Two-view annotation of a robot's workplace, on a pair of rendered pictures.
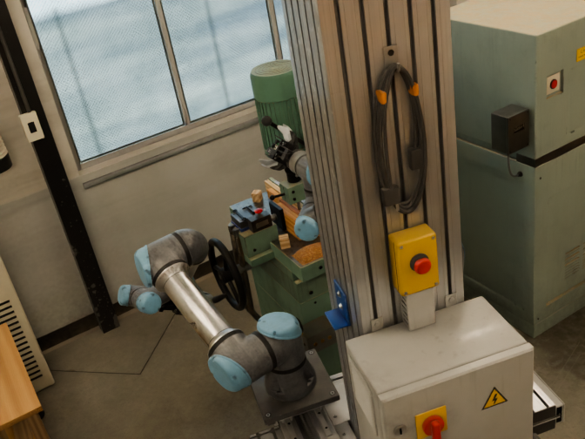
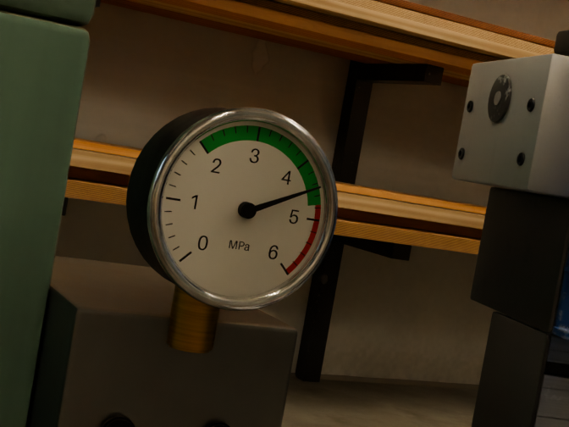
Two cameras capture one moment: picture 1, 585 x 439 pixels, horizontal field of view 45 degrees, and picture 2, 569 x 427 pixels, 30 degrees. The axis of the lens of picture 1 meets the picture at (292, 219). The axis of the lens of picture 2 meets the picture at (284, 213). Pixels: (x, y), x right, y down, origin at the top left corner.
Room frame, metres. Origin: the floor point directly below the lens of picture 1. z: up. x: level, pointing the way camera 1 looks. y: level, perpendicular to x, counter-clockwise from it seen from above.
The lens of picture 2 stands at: (2.02, 0.40, 0.68)
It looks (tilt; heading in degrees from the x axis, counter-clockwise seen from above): 3 degrees down; 269
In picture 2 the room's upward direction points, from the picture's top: 10 degrees clockwise
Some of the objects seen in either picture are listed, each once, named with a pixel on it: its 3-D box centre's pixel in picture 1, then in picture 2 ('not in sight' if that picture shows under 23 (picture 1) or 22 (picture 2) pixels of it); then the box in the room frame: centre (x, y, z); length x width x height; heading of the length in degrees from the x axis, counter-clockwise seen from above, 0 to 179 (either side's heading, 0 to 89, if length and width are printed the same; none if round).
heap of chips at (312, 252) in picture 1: (312, 250); not in sight; (2.11, -0.05, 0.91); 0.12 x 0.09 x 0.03; 114
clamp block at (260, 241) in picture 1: (254, 233); not in sight; (2.29, 0.15, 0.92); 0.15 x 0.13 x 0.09; 24
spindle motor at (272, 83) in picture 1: (282, 110); not in sight; (2.35, -0.03, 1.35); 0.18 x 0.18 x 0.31
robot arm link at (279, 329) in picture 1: (279, 339); not in sight; (1.57, 0.10, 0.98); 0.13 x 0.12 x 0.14; 122
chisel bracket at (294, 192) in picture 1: (301, 189); not in sight; (2.36, -0.05, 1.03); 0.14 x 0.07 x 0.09; 114
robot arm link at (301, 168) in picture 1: (314, 172); not in sight; (1.91, -0.09, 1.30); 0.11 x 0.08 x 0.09; 24
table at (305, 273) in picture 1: (276, 235); not in sight; (2.32, 0.07, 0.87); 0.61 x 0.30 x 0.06; 24
